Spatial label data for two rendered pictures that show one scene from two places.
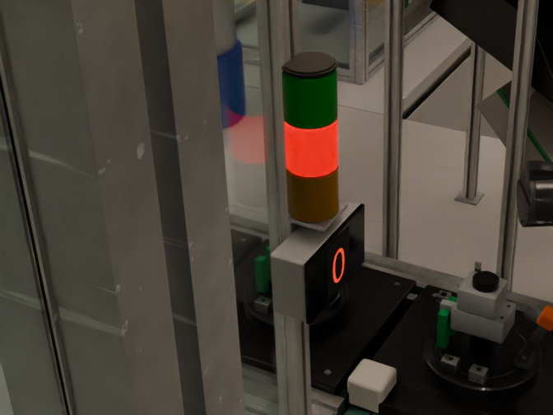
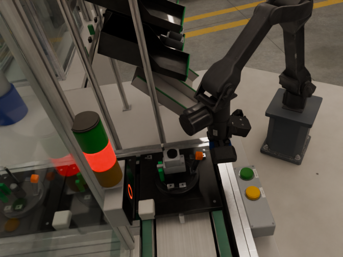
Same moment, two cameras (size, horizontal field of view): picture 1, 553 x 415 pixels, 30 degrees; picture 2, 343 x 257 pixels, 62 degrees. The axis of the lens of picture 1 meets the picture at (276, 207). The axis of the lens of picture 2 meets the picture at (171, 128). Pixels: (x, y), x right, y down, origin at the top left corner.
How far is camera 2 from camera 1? 0.48 m
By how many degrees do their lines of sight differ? 26
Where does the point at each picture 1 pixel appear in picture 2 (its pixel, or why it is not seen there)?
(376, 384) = (150, 210)
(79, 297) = not seen: outside the picture
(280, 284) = (112, 218)
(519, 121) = (152, 85)
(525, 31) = (143, 51)
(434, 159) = (107, 98)
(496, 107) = (139, 82)
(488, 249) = (144, 124)
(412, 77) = (81, 70)
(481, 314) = (175, 165)
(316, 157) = (107, 161)
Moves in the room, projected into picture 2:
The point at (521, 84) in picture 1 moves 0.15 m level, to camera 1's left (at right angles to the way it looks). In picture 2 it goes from (148, 72) to (103, 94)
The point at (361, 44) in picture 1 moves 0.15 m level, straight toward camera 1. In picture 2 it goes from (58, 66) to (66, 78)
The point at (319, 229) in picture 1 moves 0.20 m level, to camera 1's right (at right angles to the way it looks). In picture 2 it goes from (120, 187) to (199, 136)
